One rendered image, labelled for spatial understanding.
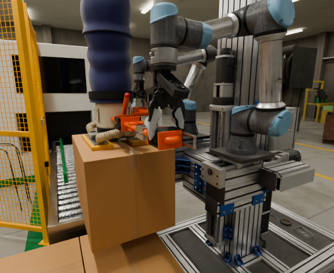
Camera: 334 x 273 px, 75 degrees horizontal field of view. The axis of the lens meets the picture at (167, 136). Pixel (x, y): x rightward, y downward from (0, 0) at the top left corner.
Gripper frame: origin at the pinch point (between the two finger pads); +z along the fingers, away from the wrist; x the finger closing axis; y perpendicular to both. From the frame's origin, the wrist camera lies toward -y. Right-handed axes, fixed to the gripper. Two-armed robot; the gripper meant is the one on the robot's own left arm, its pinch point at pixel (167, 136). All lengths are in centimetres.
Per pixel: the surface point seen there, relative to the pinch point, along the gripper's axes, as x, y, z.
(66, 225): 27, 68, 61
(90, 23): 10, 54, -43
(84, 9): 12, 55, -48
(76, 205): 19, 99, 66
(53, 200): 32, 104, 61
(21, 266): 47, 53, 66
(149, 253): -8, 32, 66
